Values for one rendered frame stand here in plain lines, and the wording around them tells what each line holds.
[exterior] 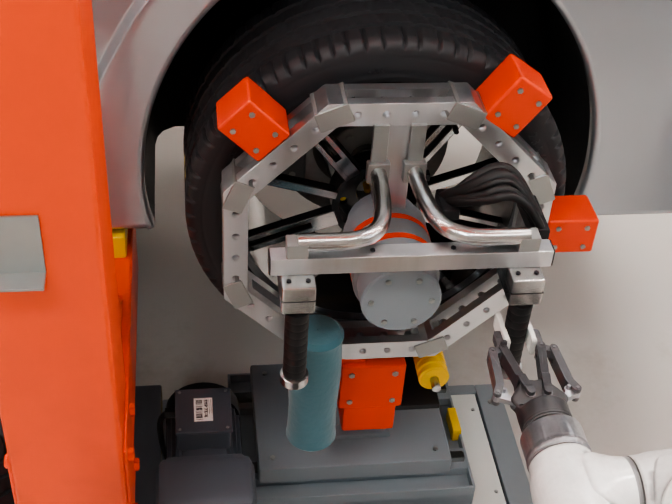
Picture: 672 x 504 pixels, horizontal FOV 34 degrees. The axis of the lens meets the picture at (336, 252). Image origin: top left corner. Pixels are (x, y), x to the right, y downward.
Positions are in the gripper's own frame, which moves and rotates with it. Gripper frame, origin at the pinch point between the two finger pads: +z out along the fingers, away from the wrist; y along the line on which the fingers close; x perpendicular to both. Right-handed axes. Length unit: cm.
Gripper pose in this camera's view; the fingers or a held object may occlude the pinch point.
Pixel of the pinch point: (514, 332)
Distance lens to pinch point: 175.4
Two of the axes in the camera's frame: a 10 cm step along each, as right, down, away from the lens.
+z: -1.2, -6.4, 7.6
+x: 0.6, -7.7, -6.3
